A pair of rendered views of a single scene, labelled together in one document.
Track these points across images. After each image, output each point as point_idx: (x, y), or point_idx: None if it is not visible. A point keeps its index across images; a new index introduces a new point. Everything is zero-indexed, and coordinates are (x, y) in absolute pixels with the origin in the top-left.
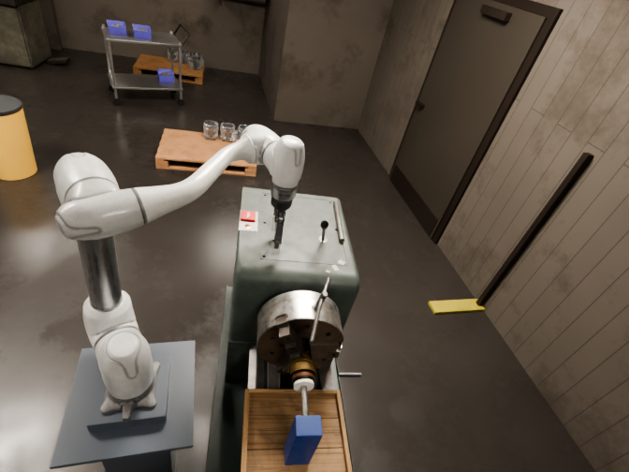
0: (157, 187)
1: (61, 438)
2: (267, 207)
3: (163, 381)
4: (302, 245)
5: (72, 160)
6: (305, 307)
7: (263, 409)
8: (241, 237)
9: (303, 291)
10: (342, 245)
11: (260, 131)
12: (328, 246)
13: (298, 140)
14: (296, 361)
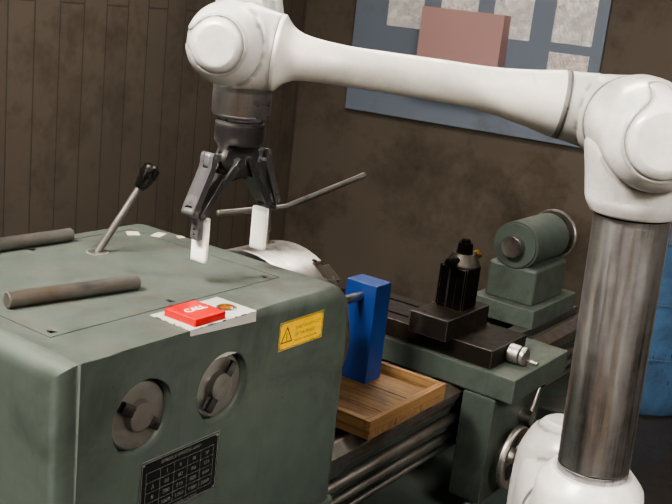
0: (529, 69)
1: None
2: (106, 313)
3: None
4: (160, 260)
5: (671, 82)
6: (280, 246)
7: (360, 410)
8: (268, 302)
9: (255, 252)
10: (80, 238)
11: (251, 2)
12: (111, 246)
13: None
14: None
